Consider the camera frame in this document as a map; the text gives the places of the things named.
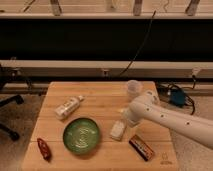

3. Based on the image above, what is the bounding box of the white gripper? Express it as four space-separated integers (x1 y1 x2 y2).
122 108 139 127

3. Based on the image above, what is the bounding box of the white sponge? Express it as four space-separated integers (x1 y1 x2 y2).
110 121 126 141

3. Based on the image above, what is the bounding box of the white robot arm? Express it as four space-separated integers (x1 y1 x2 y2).
123 90 213 150

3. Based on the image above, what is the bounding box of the green ceramic bowl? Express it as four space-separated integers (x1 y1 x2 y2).
63 117 101 155

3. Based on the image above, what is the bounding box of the clear plastic cup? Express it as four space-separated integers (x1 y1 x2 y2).
126 80 142 101

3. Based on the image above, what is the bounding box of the brown chocolate bar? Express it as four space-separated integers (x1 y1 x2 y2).
129 135 155 161

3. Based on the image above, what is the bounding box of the blue power box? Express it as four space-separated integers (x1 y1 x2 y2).
169 90 186 107

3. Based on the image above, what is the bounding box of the white plastic bottle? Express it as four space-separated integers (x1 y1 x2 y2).
55 95 84 120

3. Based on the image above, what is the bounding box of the black office chair base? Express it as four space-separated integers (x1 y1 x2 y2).
0 94 25 142

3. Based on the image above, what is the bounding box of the black hanging cable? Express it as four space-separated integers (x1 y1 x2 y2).
118 9 157 77

